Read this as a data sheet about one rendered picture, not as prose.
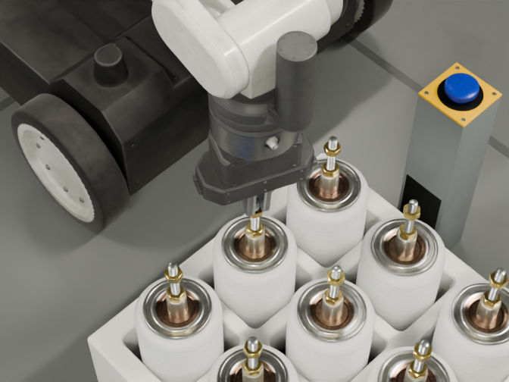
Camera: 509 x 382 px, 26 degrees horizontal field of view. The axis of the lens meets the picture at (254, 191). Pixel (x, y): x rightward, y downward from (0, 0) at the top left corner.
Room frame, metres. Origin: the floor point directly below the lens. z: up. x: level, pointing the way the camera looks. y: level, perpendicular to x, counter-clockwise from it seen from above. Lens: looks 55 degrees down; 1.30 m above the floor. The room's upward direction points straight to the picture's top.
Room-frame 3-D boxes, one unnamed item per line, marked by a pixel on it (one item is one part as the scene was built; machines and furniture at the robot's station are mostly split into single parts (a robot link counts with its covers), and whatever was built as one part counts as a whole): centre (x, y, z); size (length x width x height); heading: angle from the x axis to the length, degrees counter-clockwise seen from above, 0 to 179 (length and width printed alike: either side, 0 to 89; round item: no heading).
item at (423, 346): (0.50, -0.17, 0.30); 0.01 x 0.01 x 0.08
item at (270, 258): (0.67, 0.00, 0.25); 0.08 x 0.08 x 0.01
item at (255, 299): (0.67, 0.00, 0.16); 0.10 x 0.10 x 0.18
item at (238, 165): (0.67, 0.00, 0.45); 0.13 x 0.10 x 0.12; 111
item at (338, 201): (0.75, -0.09, 0.25); 0.08 x 0.08 x 0.01
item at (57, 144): (0.90, 0.25, 0.10); 0.20 x 0.05 x 0.20; 44
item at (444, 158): (0.84, -0.24, 0.16); 0.07 x 0.07 x 0.31; 44
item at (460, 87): (0.84, -0.24, 0.32); 0.04 x 0.04 x 0.02
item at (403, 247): (0.67, -0.17, 0.26); 0.02 x 0.02 x 0.03
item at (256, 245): (0.67, 0.00, 0.26); 0.02 x 0.02 x 0.03
